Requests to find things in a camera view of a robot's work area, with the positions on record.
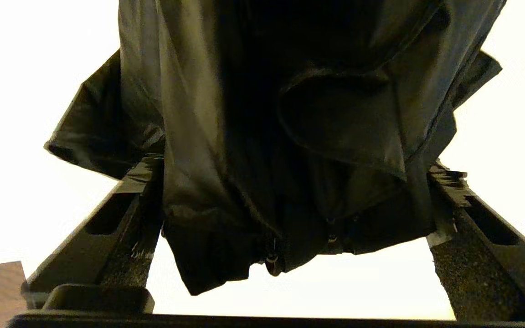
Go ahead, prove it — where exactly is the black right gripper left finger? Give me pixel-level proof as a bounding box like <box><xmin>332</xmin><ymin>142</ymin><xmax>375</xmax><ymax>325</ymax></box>
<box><xmin>20</xmin><ymin>154</ymin><xmax>166</xmax><ymax>315</ymax></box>

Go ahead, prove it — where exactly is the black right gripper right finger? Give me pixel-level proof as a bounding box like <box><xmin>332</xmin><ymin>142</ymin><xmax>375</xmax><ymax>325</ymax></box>
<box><xmin>426</xmin><ymin>162</ymin><xmax>525</xmax><ymax>322</ymax></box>

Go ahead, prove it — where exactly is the white low cabinet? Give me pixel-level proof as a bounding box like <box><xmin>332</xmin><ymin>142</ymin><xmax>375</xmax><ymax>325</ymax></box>
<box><xmin>0</xmin><ymin>0</ymin><xmax>525</xmax><ymax>319</ymax></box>

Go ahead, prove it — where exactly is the black umbrella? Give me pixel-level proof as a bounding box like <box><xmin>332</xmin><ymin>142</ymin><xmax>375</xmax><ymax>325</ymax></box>
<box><xmin>44</xmin><ymin>0</ymin><xmax>508</xmax><ymax>297</ymax></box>

